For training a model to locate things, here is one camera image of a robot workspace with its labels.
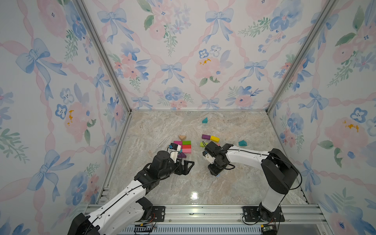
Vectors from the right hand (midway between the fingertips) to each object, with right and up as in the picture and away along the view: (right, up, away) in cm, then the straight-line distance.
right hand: (214, 170), depth 89 cm
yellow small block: (+3, +18, +14) cm, 23 cm away
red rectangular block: (-17, +13, +9) cm, 24 cm away
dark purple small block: (-3, +19, +15) cm, 25 cm away
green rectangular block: (-17, +16, +12) cm, 26 cm away
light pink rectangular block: (-17, +10, +8) cm, 22 cm away
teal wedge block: (+21, +15, +11) cm, 28 cm away
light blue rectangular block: (+1, 0, -9) cm, 9 cm away
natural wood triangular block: (-20, +19, +12) cm, 30 cm away
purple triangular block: (-20, +8, +4) cm, 22 cm away
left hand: (-16, +9, -12) cm, 22 cm away
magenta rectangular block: (-23, +16, +12) cm, 30 cm away
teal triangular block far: (-3, +31, +24) cm, 39 cm away
